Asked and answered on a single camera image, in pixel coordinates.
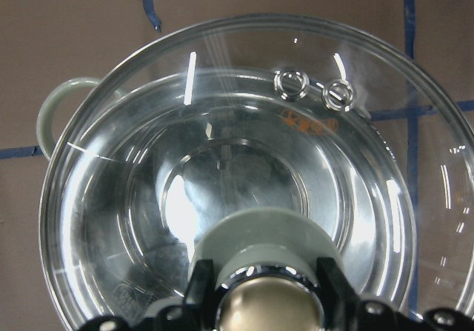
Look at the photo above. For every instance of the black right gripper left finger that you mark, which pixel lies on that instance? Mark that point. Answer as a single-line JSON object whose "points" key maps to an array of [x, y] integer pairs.
{"points": [[185, 315]]}

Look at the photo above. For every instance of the pale green cooking pot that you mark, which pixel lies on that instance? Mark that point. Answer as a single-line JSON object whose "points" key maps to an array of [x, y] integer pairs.
{"points": [[140, 177]]}

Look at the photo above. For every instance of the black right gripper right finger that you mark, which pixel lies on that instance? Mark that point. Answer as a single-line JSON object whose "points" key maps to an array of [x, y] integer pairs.
{"points": [[344, 309]]}

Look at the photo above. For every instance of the glass pot lid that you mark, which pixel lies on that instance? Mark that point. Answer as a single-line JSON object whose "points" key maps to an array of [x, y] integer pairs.
{"points": [[265, 258]]}

